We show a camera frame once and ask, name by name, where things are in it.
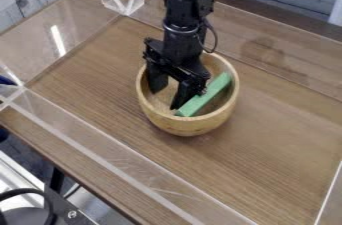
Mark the brown wooden bowl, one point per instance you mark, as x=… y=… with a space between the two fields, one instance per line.
x=210 y=118

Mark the green rectangular block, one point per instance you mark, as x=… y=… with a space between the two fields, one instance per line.
x=200 y=101

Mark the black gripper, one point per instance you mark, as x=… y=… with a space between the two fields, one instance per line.
x=176 y=59

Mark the black metal bracket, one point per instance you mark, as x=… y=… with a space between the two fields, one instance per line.
x=66 y=213

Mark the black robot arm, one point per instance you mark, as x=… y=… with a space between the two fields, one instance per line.
x=186 y=21

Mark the clear acrylic tray wall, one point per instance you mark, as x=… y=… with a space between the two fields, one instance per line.
x=268 y=169

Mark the black table leg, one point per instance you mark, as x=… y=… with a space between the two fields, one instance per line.
x=57 y=180

